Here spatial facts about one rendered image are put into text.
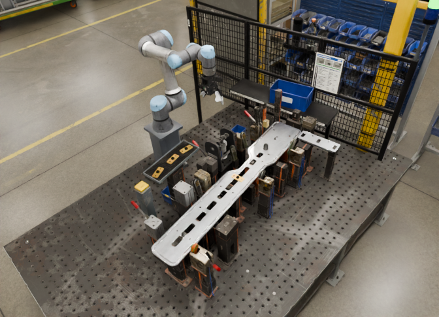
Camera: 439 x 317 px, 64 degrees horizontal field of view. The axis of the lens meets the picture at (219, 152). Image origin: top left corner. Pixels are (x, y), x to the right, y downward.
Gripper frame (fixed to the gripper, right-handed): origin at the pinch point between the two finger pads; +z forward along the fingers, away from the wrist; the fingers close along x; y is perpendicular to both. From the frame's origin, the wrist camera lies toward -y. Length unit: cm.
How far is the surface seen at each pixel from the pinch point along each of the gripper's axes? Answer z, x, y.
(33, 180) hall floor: 144, -208, 61
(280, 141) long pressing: 44, 30, -36
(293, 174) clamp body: 63, 46, -28
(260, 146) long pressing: 44, 20, -23
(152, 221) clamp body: 38, 8, 70
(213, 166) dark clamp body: 39.0, 9.4, 15.6
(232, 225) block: 41, 45, 45
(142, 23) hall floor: 144, -422, -302
